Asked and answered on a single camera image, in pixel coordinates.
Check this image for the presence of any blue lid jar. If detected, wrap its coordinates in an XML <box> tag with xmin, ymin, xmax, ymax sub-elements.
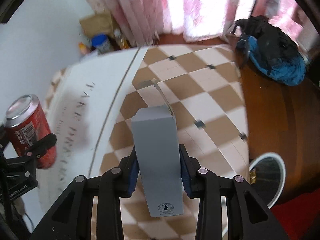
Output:
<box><xmin>91</xmin><ymin>34</ymin><xmax>114</xmax><ymax>54</ymax></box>

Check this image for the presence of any checkered brown white bedspread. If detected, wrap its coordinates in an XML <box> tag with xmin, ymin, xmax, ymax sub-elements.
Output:
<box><xmin>37</xmin><ymin>43</ymin><xmax>251</xmax><ymax>240</ymax></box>

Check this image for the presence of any white round trash bin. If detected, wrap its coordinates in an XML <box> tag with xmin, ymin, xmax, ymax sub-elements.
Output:
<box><xmin>249</xmin><ymin>152</ymin><xmax>286</xmax><ymax>209</ymax></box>

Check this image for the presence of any brown cardboard box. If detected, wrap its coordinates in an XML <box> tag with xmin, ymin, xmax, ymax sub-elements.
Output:
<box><xmin>79</xmin><ymin>12</ymin><xmax>119</xmax><ymax>38</ymax></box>

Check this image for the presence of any red soda can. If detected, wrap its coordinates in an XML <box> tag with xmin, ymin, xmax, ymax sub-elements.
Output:
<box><xmin>4</xmin><ymin>94</ymin><xmax>56</xmax><ymax>169</ymax></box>

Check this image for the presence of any grey white small box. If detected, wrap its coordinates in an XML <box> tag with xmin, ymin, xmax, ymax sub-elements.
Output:
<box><xmin>131</xmin><ymin>80</ymin><xmax>184</xmax><ymax>217</ymax></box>

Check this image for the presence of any red cushion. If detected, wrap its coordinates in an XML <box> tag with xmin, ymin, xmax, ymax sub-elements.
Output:
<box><xmin>271</xmin><ymin>192</ymin><xmax>319</xmax><ymax>239</ymax></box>

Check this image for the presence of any black clothes pile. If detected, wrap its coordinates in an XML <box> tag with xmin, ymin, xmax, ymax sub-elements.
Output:
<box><xmin>232</xmin><ymin>16</ymin><xmax>299</xmax><ymax>66</ymax></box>

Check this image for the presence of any pink floral curtain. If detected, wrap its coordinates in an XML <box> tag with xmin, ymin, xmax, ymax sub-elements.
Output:
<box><xmin>86</xmin><ymin>0</ymin><xmax>308</xmax><ymax>45</ymax></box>

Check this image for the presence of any blue jacket pile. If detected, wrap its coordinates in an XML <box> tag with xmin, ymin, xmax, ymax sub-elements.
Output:
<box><xmin>236</xmin><ymin>36</ymin><xmax>306</xmax><ymax>86</ymax></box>

